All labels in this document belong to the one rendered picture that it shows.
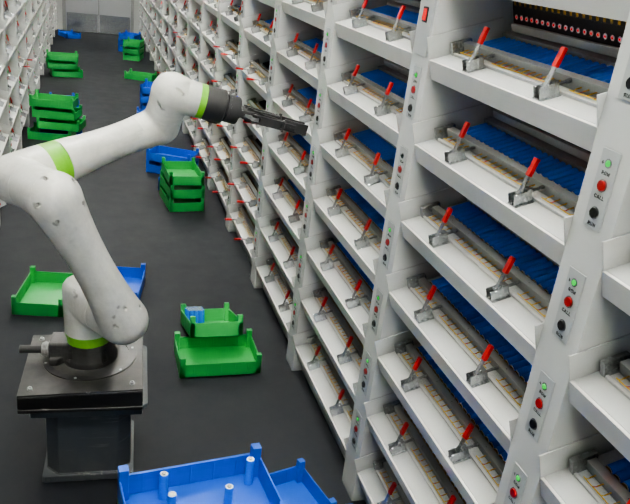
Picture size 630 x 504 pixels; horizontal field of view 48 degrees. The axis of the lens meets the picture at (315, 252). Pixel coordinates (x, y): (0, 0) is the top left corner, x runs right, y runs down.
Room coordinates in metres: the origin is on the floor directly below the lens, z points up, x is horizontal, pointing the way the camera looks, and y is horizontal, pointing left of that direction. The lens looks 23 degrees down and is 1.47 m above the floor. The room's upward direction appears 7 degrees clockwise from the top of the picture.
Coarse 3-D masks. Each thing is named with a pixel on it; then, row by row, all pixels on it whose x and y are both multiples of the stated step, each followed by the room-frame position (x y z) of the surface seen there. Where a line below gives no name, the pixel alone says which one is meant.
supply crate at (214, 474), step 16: (256, 448) 1.24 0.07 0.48; (192, 464) 1.19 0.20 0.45; (208, 464) 1.21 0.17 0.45; (224, 464) 1.22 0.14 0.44; (240, 464) 1.24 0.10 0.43; (256, 464) 1.24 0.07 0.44; (128, 480) 1.12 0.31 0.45; (144, 480) 1.15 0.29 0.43; (176, 480) 1.18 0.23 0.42; (192, 480) 1.19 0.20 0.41; (208, 480) 1.21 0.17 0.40; (224, 480) 1.21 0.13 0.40; (240, 480) 1.22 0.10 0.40; (256, 480) 1.22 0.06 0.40; (128, 496) 1.12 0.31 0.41; (144, 496) 1.14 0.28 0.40; (192, 496) 1.15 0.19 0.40; (208, 496) 1.16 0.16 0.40; (240, 496) 1.17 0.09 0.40; (256, 496) 1.18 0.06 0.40; (272, 496) 1.15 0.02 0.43
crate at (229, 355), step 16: (176, 336) 2.34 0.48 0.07; (224, 336) 2.42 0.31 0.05; (240, 336) 2.44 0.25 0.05; (176, 352) 2.28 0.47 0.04; (192, 352) 2.35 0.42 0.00; (208, 352) 2.36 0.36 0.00; (224, 352) 2.38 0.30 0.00; (240, 352) 2.39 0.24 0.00; (256, 352) 2.33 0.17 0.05; (192, 368) 2.18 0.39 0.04; (208, 368) 2.20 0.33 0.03; (224, 368) 2.22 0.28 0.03; (240, 368) 2.24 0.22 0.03; (256, 368) 2.26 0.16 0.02
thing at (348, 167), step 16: (336, 128) 2.33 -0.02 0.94; (352, 128) 2.34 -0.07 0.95; (368, 128) 2.36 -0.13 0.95; (320, 144) 2.31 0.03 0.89; (336, 144) 2.28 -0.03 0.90; (336, 160) 2.14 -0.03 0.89; (352, 160) 2.11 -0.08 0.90; (352, 176) 2.00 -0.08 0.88; (384, 176) 1.95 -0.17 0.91; (368, 192) 1.87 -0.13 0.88; (384, 192) 1.74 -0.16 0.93; (384, 208) 1.76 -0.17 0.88
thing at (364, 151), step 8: (344, 136) 2.29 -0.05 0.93; (352, 136) 2.26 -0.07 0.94; (344, 144) 2.24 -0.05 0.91; (352, 144) 2.22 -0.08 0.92; (360, 144) 2.17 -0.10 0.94; (360, 152) 2.15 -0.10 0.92; (368, 152) 2.09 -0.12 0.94; (368, 160) 2.08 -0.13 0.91; (384, 168) 1.95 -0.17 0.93; (392, 168) 1.94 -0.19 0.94
